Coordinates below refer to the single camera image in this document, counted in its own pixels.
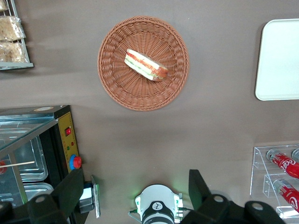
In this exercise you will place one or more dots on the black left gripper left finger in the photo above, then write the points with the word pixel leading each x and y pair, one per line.
pixel 70 186

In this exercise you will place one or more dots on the small grey box device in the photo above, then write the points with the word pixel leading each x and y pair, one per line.
pixel 90 198

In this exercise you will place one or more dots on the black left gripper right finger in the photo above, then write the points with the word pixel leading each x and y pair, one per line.
pixel 198 189

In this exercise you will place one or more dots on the round brown wicker basket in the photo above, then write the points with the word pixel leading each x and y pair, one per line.
pixel 116 77

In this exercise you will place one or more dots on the wooden skewer stick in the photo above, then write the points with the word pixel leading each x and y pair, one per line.
pixel 21 163

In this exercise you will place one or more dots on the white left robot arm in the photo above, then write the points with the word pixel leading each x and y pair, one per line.
pixel 156 203

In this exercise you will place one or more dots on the white rectangular plastic tray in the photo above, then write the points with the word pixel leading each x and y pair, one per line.
pixel 280 60

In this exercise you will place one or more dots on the clear acrylic can stand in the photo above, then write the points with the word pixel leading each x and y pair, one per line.
pixel 259 177

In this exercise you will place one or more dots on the silver topped drink can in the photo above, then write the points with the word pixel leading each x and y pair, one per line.
pixel 296 155

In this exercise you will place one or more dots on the bagged bread snack pack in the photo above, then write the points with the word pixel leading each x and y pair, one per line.
pixel 10 29
pixel 2 4
pixel 11 52

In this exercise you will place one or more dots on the triangle sandwich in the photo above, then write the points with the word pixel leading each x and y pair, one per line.
pixel 144 64

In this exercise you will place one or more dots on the steel food pan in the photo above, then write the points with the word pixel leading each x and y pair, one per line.
pixel 37 190
pixel 35 170

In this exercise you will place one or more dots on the glass food warmer cabinet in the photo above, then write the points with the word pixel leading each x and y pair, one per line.
pixel 65 130

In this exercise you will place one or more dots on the red cola can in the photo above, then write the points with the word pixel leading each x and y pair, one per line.
pixel 285 163
pixel 288 194

